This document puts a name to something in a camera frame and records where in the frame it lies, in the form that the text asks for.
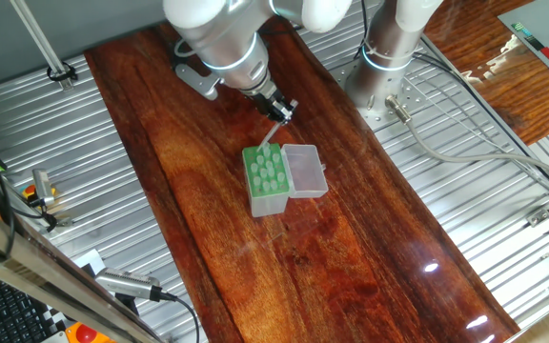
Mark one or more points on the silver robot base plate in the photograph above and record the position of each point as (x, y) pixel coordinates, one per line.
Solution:
(417, 95)

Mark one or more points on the small multicolour strip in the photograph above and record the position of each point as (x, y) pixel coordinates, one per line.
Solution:
(521, 28)

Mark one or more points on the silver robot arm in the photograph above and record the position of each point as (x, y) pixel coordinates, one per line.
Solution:
(227, 43)

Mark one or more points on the black keyboard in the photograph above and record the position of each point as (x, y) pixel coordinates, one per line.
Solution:
(3, 309)

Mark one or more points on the clear hinged box lid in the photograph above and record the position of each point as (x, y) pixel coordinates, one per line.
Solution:
(305, 174)

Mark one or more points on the glossy wood grain board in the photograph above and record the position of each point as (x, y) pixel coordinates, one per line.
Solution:
(494, 81)
(236, 248)

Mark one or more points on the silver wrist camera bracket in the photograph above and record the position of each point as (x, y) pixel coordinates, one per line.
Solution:
(198, 81)

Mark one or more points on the red block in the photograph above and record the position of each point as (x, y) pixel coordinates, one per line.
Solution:
(548, 53)

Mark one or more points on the stainless steel frame bar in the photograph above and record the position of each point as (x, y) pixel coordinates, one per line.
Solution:
(41, 271)

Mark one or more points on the slanted aluminium pole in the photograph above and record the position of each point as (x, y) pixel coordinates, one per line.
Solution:
(40, 43)

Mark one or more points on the silver ribbed exterior camera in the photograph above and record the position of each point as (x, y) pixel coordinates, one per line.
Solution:
(127, 283)

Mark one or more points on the translucent tip box green rack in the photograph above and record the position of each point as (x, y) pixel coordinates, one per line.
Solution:
(270, 205)

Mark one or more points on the silver corner bracket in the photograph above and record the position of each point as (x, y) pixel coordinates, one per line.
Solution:
(539, 216)

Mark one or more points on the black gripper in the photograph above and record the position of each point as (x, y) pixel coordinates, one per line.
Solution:
(267, 105)

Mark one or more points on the black white calibration sheet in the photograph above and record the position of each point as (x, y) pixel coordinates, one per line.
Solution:
(88, 262)

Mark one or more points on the silver metal clamp device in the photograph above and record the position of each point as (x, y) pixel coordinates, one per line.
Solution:
(42, 183)

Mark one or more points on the orange emergency stop box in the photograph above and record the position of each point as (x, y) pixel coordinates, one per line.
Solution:
(84, 333)

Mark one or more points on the black strip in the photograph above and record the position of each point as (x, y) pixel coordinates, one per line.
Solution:
(534, 43)

